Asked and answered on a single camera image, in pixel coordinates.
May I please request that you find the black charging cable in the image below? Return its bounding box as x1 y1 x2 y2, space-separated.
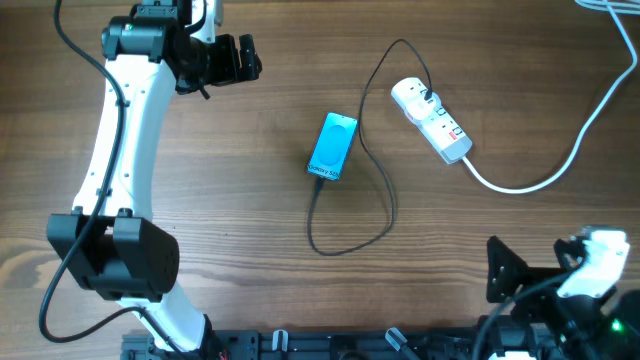
306 38 437 257

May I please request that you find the white cables top corner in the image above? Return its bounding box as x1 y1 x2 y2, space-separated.
573 0 640 16

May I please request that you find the white charger adapter plug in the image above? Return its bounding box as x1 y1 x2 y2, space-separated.
404 92 441 123

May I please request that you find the white power strip cord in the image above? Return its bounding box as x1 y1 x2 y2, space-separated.
462 9 639 196

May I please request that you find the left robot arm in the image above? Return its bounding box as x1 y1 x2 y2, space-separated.
47 0 262 359

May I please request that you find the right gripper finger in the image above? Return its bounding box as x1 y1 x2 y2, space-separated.
553 237 586 273
486 236 529 303

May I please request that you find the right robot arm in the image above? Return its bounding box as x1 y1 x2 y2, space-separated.
472 229 639 359

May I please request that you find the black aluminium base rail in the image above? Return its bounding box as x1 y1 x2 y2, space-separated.
121 328 476 360

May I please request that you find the white power strip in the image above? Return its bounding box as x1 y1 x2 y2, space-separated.
391 77 473 164

